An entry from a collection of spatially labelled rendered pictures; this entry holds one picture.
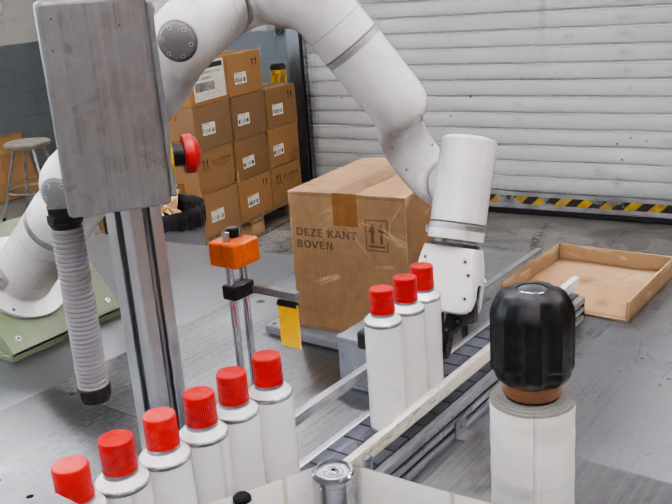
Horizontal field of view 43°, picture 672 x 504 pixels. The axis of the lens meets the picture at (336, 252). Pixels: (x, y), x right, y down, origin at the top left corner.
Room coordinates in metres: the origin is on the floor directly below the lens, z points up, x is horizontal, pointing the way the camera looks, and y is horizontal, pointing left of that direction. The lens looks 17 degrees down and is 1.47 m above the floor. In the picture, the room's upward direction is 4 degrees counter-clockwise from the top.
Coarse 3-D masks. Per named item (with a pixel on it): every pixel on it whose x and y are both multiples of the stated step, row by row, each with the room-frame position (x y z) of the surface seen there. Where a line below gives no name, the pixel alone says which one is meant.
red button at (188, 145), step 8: (184, 136) 0.81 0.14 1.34; (192, 136) 0.81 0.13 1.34; (176, 144) 0.81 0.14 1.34; (184, 144) 0.80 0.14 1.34; (192, 144) 0.80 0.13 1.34; (176, 152) 0.80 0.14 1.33; (184, 152) 0.80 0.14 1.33; (192, 152) 0.80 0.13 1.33; (200, 152) 0.81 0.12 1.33; (176, 160) 0.80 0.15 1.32; (184, 160) 0.80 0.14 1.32; (192, 160) 0.80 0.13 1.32; (200, 160) 0.81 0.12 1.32; (184, 168) 0.82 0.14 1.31; (192, 168) 0.80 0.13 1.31
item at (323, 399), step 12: (540, 252) 1.54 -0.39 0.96; (516, 264) 1.47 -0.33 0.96; (528, 264) 1.50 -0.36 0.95; (504, 276) 1.42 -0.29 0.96; (492, 288) 1.38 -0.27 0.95; (360, 372) 1.06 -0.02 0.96; (336, 384) 1.03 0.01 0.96; (348, 384) 1.04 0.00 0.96; (324, 396) 1.00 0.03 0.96; (336, 396) 1.02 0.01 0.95; (300, 408) 0.97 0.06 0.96; (312, 408) 0.98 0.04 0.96; (300, 420) 0.95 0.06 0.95
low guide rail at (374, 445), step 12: (576, 276) 1.51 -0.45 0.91; (564, 288) 1.45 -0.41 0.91; (468, 360) 1.17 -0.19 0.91; (480, 360) 1.18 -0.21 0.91; (456, 372) 1.14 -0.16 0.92; (468, 372) 1.15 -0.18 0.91; (444, 384) 1.10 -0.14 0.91; (456, 384) 1.12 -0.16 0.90; (432, 396) 1.07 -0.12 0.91; (444, 396) 1.09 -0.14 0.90; (408, 408) 1.04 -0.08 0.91; (420, 408) 1.04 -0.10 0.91; (396, 420) 1.01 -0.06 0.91; (408, 420) 1.02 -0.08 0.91; (384, 432) 0.98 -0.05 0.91; (396, 432) 0.99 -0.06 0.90; (372, 444) 0.95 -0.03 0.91; (384, 444) 0.97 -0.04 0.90; (348, 456) 0.92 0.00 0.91; (360, 456) 0.93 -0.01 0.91; (372, 456) 0.95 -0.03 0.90
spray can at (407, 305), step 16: (400, 288) 1.08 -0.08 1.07; (416, 288) 1.09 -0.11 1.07; (400, 304) 1.08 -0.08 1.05; (416, 304) 1.08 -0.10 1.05; (416, 320) 1.07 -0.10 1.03; (416, 336) 1.07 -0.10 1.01; (416, 352) 1.07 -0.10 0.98; (416, 368) 1.07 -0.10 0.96; (416, 384) 1.07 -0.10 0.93; (416, 400) 1.07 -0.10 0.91
